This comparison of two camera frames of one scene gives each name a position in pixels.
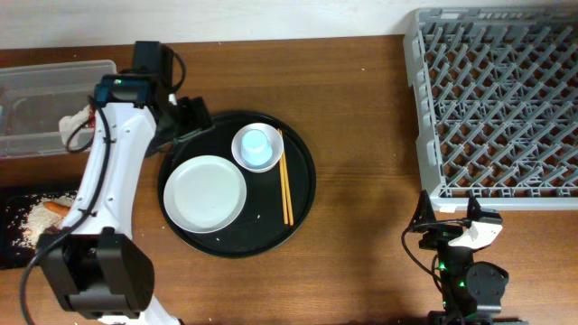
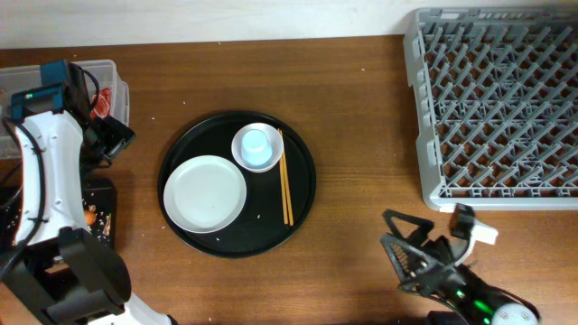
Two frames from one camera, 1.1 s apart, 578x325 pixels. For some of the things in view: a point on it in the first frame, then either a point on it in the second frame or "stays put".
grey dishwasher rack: x=495 y=93 stays put
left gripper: x=200 y=123 → x=119 y=135
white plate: x=203 y=194 stays put
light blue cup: x=256 y=148 stays put
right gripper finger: x=425 y=214 → x=406 y=254
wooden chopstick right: x=288 y=194 stays put
